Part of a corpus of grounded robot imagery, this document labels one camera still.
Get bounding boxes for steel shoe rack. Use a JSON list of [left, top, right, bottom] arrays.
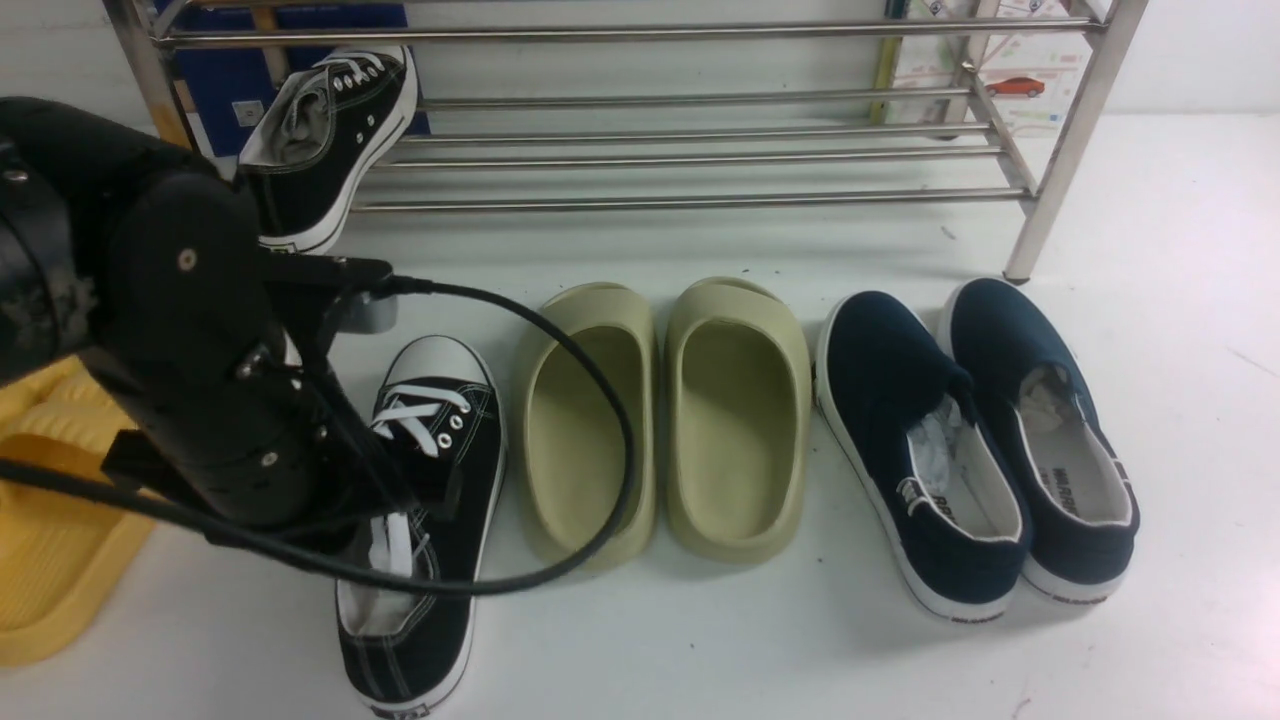
[[104, 1, 1147, 286]]

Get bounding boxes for navy slip-on shoe, right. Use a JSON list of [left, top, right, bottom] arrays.
[[938, 278, 1140, 606]]

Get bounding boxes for yellow foam slide, left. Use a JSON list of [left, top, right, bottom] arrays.
[[0, 357, 84, 425]]

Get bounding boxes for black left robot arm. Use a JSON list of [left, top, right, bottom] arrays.
[[3, 97, 463, 544]]

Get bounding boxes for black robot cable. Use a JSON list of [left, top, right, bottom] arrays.
[[0, 281, 637, 600]]

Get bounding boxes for white box with car picture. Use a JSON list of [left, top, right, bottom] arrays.
[[876, 1, 1091, 138]]

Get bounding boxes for yellow foam slide, right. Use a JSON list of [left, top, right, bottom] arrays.
[[1, 373, 154, 667]]

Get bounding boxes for beige foam slide,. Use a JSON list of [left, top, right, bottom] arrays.
[[666, 277, 813, 565], [513, 282, 657, 573]]

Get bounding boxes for yellow foam slide,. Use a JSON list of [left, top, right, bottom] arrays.
[[1, 373, 154, 667], [0, 357, 84, 425]]

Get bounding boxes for black canvas sneaker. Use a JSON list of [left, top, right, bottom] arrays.
[[335, 334, 507, 719], [236, 45, 419, 254]]

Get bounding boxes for navy slip-on shoe,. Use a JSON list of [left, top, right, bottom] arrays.
[[938, 278, 1140, 606], [814, 291, 1032, 625]]

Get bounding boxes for navy slip-on shoe, left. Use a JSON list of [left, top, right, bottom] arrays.
[[814, 291, 1032, 625]]

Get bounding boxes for beige foam slide, left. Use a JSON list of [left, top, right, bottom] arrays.
[[513, 282, 657, 573]]

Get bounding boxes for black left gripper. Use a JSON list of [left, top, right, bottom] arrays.
[[84, 184, 465, 551]]

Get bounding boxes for beige foam slide, right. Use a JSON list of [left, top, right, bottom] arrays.
[[666, 277, 813, 565]]

